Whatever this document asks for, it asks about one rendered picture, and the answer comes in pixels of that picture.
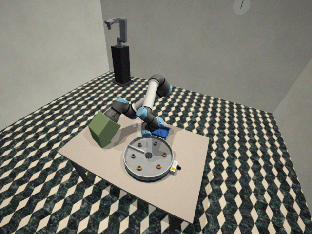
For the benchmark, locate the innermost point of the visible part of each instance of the blue plastic crate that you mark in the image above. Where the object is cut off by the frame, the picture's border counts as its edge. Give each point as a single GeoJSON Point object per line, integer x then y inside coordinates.
{"type": "Point", "coordinates": [161, 132]}

